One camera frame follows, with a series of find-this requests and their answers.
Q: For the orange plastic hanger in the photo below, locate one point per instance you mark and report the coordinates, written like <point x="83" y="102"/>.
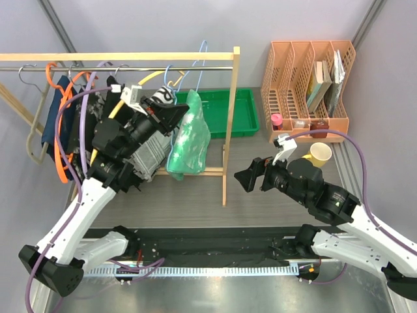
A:
<point x="64" y="90"/>

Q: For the black white patterned trousers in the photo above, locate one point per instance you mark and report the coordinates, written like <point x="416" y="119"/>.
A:
<point x="95" y="106"/>

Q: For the navy blue trousers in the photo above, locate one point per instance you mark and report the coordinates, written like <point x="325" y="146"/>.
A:
<point x="66" y="125"/>

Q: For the yellow plastic hanger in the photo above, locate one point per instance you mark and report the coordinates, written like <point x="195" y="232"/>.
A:
<point x="141" y="83"/>

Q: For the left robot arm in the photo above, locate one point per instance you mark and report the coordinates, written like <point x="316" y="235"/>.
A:
<point x="57" y="261"/>

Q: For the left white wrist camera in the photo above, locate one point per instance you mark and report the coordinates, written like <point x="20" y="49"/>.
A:
<point x="130" y="96"/>

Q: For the books in organizer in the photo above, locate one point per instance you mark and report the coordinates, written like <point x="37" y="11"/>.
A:
<point x="325" y="85"/>

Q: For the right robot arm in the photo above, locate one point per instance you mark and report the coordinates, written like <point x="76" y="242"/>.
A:
<point x="383" y="251"/>

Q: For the newspaper print trousers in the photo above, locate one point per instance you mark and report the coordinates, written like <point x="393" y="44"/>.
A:
<point x="149" y="156"/>

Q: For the green white trousers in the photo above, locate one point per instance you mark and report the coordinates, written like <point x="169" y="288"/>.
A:
<point x="189" y="150"/>

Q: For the dark red jar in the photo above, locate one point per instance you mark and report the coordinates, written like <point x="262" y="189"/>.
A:
<point x="317" y="124"/>

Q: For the pink capped bottle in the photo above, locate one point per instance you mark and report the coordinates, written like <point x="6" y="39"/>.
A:
<point x="277" y="121"/>

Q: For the green plastic tray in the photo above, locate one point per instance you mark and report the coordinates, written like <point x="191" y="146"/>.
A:
<point x="215" y="108"/>

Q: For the wooden clothes rack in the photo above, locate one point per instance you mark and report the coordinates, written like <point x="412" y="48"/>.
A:
<point x="233" y="57"/>

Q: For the yellow mug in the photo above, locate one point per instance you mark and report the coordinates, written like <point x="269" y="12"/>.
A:
<point x="319" y="154"/>

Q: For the clear small bottle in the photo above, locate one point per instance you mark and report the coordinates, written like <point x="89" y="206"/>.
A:
<point x="300" y="123"/>

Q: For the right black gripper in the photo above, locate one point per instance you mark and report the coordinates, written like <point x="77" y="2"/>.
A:
<point x="247" y="177"/>

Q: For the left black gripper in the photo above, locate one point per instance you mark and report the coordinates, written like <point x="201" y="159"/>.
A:
<point x="162" y="116"/>

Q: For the orange plastic file organizer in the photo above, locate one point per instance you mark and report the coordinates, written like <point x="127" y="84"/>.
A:
<point x="288" y="70"/>

